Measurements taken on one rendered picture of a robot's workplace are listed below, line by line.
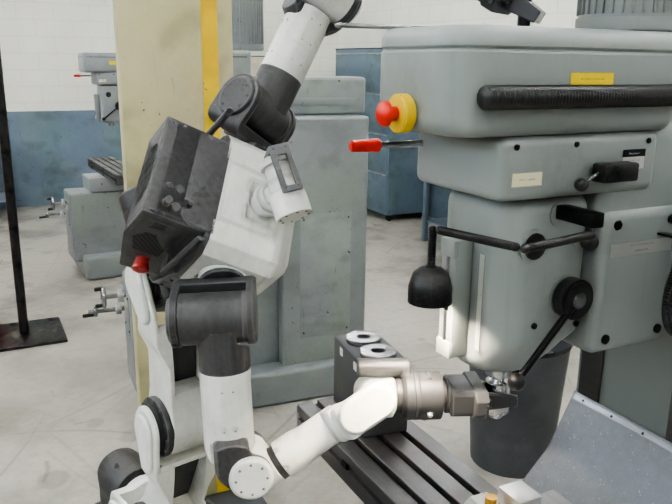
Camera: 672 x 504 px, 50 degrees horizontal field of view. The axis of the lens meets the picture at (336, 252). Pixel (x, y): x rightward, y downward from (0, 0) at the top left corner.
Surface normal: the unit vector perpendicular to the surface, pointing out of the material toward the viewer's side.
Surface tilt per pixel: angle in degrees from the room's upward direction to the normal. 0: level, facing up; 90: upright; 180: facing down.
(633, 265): 90
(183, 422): 81
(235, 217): 58
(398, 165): 90
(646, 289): 90
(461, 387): 1
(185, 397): 95
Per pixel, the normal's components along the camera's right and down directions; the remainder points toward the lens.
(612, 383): -0.89, 0.11
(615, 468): -0.79, -0.35
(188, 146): 0.54, -0.34
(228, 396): 0.20, 0.18
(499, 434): -0.51, 0.27
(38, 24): 0.45, 0.23
